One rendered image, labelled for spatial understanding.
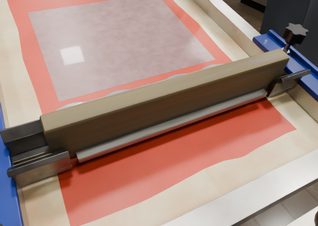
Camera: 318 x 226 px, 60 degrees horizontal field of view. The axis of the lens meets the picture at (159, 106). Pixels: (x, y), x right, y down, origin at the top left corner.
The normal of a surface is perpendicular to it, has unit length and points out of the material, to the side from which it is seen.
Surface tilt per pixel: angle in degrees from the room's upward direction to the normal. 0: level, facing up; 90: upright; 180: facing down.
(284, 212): 0
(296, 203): 0
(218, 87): 103
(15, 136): 58
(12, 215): 13
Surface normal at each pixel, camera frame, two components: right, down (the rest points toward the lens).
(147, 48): 0.11, -0.65
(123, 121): 0.44, 0.71
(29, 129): 0.39, 0.05
